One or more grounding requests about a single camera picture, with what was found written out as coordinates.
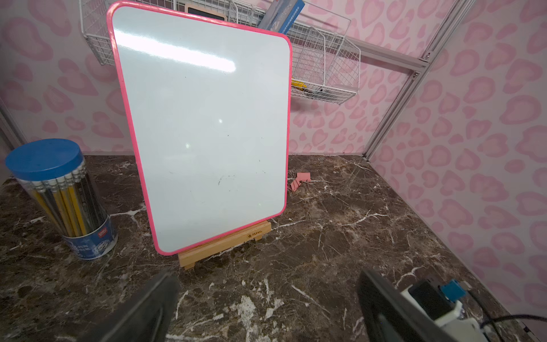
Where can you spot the blue lid pencil tube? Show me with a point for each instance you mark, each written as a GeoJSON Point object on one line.
{"type": "Point", "coordinates": [55, 175]}

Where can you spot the yellow black utility knife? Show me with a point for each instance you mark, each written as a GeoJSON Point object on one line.
{"type": "Point", "coordinates": [298, 85]}

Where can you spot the white calculator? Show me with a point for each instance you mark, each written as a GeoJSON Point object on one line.
{"type": "Point", "coordinates": [191, 7]}

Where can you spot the back white wire basket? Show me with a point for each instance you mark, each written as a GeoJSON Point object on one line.
{"type": "Point", "coordinates": [326, 61]}

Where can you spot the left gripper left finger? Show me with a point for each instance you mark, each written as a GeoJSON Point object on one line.
{"type": "Point", "coordinates": [146, 316]}

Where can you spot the wooden whiteboard stand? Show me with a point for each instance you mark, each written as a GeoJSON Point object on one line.
{"type": "Point", "coordinates": [189, 258]}

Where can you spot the pink framed whiteboard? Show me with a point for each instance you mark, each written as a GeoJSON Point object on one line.
{"type": "Point", "coordinates": [208, 105]}

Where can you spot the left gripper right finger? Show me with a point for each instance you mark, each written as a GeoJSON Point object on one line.
{"type": "Point", "coordinates": [388, 316]}

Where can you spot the blue book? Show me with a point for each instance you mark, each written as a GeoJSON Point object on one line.
{"type": "Point", "coordinates": [281, 15]}

